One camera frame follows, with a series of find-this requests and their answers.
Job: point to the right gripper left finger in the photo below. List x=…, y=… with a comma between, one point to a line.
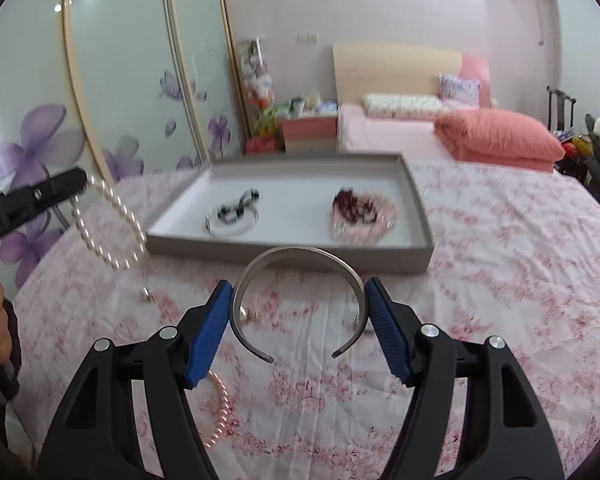
x=203, y=328

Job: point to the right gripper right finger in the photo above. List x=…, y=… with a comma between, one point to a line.
x=395, y=339

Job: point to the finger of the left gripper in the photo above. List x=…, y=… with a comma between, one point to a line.
x=58, y=189

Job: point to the thin silver bangle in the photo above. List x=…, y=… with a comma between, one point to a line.
x=230, y=221

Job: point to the pink floral tablecloth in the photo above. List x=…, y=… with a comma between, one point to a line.
x=516, y=254

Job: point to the grey cardboard tray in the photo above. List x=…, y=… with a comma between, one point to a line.
x=294, y=195

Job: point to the floral sliding wardrobe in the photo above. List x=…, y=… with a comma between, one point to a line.
x=121, y=88

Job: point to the red waste bin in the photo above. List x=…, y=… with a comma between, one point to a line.
x=262, y=145

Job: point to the plush toy display tube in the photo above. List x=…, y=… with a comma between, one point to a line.
x=257, y=88

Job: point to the pink white nightstand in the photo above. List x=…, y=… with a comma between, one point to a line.
x=310, y=134

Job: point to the folded coral duvet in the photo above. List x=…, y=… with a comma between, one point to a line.
x=498, y=137

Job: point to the white floral pillow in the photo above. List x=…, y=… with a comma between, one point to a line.
x=403, y=106

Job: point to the small lilac pillow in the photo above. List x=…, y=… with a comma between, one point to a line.
x=459, y=90

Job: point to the pink bed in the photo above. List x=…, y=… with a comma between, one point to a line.
x=373, y=67

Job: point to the dark wooden chair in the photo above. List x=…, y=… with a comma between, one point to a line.
x=560, y=110

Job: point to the white wall socket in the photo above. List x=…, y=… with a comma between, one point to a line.
x=308, y=38

